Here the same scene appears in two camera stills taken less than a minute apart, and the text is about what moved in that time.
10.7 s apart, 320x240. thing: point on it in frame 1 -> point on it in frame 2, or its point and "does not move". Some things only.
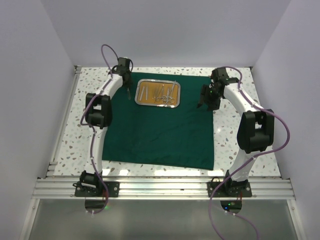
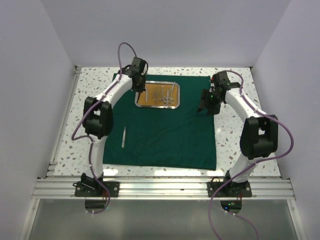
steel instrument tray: (158, 92) does not move
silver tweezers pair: (142, 92) -> (136, 97)
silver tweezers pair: (128, 93) -> (123, 138)
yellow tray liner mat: (159, 93) does not move
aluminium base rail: (161, 187) does not move
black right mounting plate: (229, 189) does not move
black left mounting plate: (82, 190) does not move
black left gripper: (129, 82) -> (141, 88)
